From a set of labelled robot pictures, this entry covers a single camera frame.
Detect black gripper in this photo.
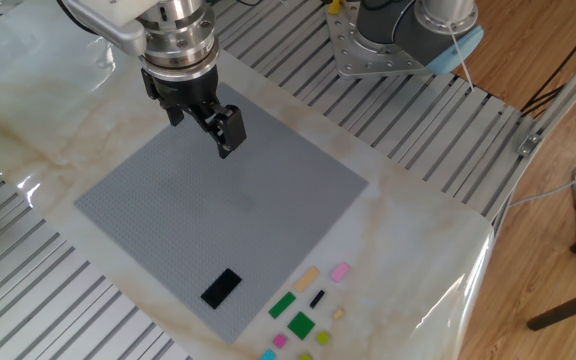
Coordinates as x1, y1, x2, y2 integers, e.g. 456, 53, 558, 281
140, 63, 248, 161

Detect light pink Lego brick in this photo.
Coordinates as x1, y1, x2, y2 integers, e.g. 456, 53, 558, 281
330, 262, 352, 284

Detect grey Lego baseplate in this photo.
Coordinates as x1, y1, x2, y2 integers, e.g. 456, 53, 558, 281
74, 82, 369, 345

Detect large black Lego plate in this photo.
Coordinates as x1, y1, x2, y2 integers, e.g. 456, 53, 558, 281
200, 268, 243, 310

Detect long tan Lego brick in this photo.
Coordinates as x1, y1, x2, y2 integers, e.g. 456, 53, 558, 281
293, 266, 321, 293

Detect long green Lego brick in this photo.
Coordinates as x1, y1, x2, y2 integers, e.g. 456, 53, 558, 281
268, 291, 298, 320

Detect square green Lego plate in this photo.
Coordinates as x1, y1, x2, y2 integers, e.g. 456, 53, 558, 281
287, 311, 316, 341

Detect marble pattern table cover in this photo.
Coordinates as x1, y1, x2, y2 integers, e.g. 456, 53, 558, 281
0, 0, 494, 360

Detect white zip tie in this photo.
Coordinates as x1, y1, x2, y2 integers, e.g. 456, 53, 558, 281
446, 22, 476, 92

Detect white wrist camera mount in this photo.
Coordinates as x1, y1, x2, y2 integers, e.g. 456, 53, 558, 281
61, 0, 148, 57

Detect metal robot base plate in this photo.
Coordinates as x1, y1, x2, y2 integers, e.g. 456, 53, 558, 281
325, 0, 457, 80

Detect black floor cables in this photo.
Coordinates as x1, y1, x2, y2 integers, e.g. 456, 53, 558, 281
520, 9, 576, 119

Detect grey floor cable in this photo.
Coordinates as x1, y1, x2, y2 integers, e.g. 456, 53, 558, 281
507, 171, 576, 209

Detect aluminium frame profile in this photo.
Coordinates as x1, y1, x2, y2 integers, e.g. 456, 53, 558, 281
515, 32, 576, 160

